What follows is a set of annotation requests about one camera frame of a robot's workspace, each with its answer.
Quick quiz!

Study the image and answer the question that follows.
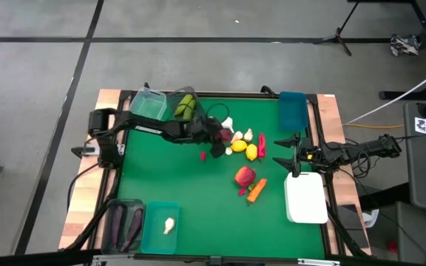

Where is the black flat box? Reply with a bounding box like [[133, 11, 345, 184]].
[[337, 204, 370, 249]]

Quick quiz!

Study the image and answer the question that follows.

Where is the green table mat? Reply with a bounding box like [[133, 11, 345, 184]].
[[118, 96, 326, 259]]

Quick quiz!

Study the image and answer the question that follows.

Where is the smoky grey plastic bin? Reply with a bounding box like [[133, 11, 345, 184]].
[[166, 86, 207, 126], [101, 198, 146, 256]]

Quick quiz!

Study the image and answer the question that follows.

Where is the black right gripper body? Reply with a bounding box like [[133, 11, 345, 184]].
[[292, 134, 325, 178]]

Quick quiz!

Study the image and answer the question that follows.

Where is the yellow lemon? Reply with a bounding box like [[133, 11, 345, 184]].
[[245, 143, 259, 162], [230, 140, 248, 153]]

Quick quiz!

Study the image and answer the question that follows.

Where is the red apple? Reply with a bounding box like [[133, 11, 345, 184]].
[[234, 165, 257, 188]]

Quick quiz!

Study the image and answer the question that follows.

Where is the dark red beet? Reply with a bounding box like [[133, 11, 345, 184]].
[[218, 128, 233, 144]]

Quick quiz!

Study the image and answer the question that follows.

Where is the black cable bundle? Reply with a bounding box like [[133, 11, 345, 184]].
[[63, 162, 120, 252], [325, 205, 369, 258]]

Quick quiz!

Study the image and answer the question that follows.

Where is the clear plastic bin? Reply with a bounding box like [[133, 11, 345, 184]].
[[129, 87, 168, 122]]

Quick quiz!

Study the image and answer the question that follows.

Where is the blue plastic bin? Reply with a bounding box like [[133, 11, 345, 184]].
[[277, 91, 309, 133]]

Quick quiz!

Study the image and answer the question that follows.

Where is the white plastic piece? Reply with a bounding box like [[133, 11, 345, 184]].
[[362, 208, 380, 229]]

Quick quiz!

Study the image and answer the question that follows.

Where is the silver metal bracket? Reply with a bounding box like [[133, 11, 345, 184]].
[[297, 258, 342, 266], [91, 254, 135, 265]]

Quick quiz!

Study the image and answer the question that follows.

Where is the grey cabinet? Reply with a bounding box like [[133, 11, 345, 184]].
[[368, 201, 426, 265]]

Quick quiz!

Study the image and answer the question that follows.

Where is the black desk frame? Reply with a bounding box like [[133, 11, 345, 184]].
[[348, 0, 426, 101]]

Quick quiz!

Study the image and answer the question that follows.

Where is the long red chili pepper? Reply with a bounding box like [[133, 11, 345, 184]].
[[257, 132, 266, 160]]

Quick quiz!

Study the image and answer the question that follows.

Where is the white plastic bin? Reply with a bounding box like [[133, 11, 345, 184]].
[[283, 171, 329, 225]]

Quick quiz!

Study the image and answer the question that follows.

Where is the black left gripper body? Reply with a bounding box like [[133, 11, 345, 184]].
[[189, 116, 223, 146]]

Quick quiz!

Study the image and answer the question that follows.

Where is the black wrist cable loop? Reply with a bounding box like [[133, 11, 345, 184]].
[[205, 102, 231, 121]]

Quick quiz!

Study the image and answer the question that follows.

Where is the white cable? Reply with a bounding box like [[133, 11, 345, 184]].
[[342, 62, 426, 126]]

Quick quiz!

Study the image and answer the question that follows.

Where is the green cucumber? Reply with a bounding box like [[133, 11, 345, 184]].
[[182, 98, 197, 121], [174, 94, 194, 117]]

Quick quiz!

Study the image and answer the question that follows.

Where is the orange carrot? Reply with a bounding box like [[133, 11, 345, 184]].
[[246, 177, 268, 205]]

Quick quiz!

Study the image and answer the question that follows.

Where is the person's shoe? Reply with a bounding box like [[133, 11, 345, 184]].
[[390, 33, 421, 57]]

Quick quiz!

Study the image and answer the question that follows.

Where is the black tripod stand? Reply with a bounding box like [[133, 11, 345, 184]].
[[313, 0, 362, 57]]

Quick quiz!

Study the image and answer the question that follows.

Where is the teal plastic bin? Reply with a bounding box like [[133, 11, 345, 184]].
[[141, 201, 180, 256]]

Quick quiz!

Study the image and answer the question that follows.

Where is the yellow cable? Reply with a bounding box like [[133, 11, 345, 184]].
[[342, 123, 405, 130]]

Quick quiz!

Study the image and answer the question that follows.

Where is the dark purple eggplant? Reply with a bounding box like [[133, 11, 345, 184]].
[[120, 208, 144, 253], [109, 204, 127, 249]]

